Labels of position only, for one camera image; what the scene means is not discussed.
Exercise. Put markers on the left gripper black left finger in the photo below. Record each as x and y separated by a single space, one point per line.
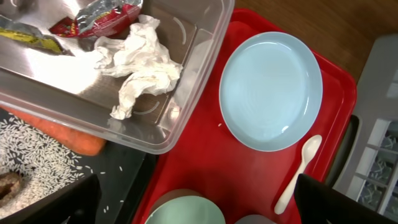
76 203

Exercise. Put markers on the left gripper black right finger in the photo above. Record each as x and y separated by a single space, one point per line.
318 203

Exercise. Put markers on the orange carrot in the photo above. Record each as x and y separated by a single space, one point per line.
76 141

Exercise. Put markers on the brown food scrap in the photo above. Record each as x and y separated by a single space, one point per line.
10 186

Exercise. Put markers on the white tissue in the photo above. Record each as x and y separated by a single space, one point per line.
142 59

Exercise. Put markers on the yellow snack wrapper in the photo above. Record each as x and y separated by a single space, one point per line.
31 36

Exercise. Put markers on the red snack wrapper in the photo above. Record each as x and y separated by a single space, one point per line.
99 18

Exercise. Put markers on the black food waste tray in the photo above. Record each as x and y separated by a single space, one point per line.
123 187

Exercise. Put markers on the grey dishwasher rack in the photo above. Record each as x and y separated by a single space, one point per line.
368 153

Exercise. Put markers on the white rice pile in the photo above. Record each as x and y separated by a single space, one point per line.
45 165

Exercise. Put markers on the white plastic spoon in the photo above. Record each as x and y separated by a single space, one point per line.
308 152

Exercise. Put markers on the clear plastic bin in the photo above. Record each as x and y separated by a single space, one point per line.
56 88

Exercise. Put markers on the light blue plate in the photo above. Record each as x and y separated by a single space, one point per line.
271 91

